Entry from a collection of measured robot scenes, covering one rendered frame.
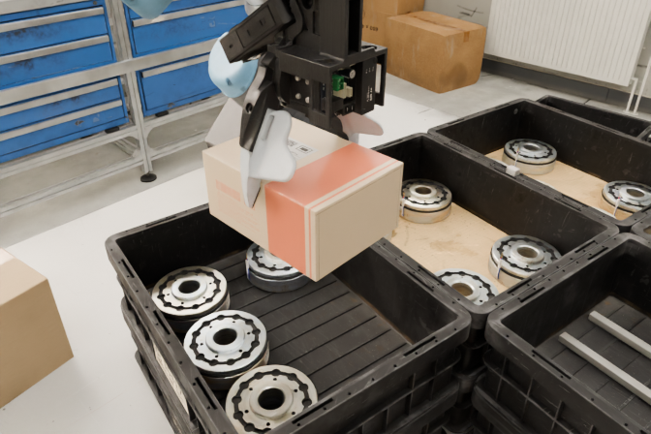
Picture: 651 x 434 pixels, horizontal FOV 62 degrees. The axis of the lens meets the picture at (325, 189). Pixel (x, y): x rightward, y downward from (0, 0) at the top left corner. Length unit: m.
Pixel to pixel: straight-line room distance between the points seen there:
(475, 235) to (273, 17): 0.59
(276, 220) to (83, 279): 0.68
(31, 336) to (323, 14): 0.65
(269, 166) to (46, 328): 0.54
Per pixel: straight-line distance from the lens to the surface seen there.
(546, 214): 0.91
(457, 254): 0.90
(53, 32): 2.51
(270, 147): 0.47
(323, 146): 0.55
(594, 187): 1.17
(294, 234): 0.49
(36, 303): 0.89
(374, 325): 0.77
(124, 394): 0.90
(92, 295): 1.08
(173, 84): 2.81
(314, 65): 0.43
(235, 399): 0.65
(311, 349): 0.73
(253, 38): 0.50
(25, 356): 0.93
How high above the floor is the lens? 1.37
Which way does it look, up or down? 31 degrees down
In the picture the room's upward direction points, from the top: straight up
